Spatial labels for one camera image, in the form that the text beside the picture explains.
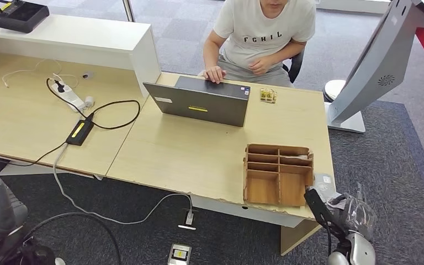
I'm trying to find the person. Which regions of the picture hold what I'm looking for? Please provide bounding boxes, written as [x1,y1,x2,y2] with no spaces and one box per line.
[203,0,317,88]

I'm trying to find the white power strip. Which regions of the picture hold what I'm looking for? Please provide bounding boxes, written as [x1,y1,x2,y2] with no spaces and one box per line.
[50,81,88,113]

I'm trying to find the clear plastic wrap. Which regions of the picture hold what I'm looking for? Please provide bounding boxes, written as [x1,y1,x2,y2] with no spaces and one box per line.
[325,183,378,240]

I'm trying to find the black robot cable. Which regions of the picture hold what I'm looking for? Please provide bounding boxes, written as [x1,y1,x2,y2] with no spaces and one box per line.
[22,212,123,265]

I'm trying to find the thin white cable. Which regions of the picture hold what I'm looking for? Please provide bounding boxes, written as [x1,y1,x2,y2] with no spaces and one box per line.
[1,58,79,89]

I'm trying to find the grey power cable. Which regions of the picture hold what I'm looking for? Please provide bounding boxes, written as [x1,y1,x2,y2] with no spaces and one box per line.
[52,143,194,226]

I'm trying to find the black office chair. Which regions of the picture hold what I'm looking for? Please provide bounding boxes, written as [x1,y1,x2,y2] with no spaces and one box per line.
[282,45,305,84]

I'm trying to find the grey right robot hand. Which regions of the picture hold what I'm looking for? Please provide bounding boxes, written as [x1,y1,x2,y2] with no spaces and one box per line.
[303,184,378,242]

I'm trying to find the white plug in floor socket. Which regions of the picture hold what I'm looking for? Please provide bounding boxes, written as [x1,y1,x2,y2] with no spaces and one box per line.
[177,209,199,231]

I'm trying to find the grey card reader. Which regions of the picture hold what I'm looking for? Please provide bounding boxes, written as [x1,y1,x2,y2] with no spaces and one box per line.
[312,173,335,198]

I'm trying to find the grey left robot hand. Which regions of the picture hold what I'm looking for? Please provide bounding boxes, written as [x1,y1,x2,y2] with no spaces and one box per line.
[0,151,29,246]

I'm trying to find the black power adapter yellow label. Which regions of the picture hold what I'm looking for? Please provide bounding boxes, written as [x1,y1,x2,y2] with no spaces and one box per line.
[65,119,95,147]

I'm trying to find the person's right hand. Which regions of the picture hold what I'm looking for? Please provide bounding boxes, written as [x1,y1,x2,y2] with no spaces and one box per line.
[203,66,227,85]

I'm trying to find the silver floor outlet box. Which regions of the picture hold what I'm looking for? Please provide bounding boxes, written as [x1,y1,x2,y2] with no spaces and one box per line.
[167,243,193,265]

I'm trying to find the white room key card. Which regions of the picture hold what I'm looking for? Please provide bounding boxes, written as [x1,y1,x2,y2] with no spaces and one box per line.
[287,153,313,162]

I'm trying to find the wooden compartment organizer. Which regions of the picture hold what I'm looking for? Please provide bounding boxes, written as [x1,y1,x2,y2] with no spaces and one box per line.
[243,143,314,208]

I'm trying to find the metal pole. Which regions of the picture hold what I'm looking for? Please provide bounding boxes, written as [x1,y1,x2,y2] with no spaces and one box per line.
[121,0,136,23]

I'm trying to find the thin black cable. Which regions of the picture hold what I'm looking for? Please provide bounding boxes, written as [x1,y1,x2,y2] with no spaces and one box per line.
[0,142,68,167]

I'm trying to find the small yellow snack packet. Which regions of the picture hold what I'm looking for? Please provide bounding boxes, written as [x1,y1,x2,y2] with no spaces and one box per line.
[259,87,278,104]

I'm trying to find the dark grey laptop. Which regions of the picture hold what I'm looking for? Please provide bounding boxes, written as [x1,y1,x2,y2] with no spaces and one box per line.
[143,76,251,128]

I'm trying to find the grey kiosk stand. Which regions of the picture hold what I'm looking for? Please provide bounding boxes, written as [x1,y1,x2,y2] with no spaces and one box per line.
[323,0,424,134]

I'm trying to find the black terminal device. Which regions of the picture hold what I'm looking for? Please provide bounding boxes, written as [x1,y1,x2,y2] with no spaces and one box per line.
[0,0,50,34]

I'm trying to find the person's left hand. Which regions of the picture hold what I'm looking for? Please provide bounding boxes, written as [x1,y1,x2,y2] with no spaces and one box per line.
[248,56,273,76]

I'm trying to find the thick black power cable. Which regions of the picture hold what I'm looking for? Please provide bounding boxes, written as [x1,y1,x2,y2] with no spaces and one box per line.
[45,77,141,130]

